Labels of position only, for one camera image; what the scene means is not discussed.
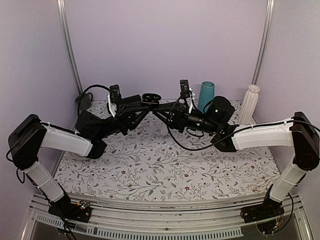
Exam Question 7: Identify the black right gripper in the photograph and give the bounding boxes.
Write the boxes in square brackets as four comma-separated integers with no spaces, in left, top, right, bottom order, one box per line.
[152,101,219,135]

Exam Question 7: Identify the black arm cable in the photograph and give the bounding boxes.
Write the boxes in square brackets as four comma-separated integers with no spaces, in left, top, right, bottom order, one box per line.
[166,96,296,151]
[76,84,111,101]

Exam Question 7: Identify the white ribbed vase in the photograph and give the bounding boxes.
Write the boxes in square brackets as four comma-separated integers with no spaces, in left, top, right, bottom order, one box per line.
[238,84,261,125]

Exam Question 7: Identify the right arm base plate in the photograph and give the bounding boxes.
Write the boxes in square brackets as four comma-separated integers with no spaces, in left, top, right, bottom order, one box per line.
[240,203,285,223]

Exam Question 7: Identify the teal tall vase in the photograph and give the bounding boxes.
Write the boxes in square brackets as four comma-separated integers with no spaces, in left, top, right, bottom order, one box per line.
[197,81,215,112]

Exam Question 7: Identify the left aluminium frame post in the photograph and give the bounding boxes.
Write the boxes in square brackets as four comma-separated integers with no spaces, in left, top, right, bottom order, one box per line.
[56,0,83,95]

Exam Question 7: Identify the grey cup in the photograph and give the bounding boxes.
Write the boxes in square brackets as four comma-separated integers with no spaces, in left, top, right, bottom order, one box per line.
[75,92,93,112]

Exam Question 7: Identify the black cylinder speaker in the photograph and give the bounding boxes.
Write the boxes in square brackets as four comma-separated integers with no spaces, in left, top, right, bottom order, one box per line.
[119,94,141,105]

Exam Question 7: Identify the aluminium frame post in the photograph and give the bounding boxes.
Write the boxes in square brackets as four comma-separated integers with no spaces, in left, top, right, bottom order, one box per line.
[56,0,83,95]
[251,0,275,85]

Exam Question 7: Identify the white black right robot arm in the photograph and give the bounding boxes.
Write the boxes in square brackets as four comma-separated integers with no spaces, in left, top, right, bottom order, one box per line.
[151,95,320,218]

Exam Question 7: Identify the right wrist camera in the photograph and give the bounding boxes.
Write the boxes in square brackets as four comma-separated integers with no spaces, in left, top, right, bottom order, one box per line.
[179,79,194,114]

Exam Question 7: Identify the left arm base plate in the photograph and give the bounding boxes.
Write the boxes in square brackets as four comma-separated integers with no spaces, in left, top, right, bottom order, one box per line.
[48,199,93,223]

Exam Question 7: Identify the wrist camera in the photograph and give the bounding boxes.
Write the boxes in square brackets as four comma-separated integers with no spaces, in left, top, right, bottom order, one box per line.
[179,79,194,114]
[107,84,121,117]

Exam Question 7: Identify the right aluminium frame post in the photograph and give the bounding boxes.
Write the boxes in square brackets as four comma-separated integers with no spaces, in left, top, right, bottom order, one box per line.
[251,0,275,85]

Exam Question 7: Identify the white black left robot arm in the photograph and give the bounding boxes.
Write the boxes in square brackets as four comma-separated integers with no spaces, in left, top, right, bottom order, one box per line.
[6,103,151,217]

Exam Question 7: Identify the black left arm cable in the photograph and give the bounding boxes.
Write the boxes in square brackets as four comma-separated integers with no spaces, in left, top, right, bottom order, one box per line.
[76,84,111,101]

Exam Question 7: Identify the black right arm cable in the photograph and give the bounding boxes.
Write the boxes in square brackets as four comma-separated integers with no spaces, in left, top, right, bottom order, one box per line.
[166,96,296,151]

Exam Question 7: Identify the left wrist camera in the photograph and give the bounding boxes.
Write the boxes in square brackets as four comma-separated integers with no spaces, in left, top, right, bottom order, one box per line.
[107,84,121,117]

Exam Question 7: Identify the aluminium front rail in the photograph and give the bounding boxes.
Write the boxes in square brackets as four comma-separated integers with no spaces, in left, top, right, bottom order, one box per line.
[21,194,314,240]

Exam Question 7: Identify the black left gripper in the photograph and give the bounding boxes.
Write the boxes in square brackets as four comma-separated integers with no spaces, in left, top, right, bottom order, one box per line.
[95,103,151,140]

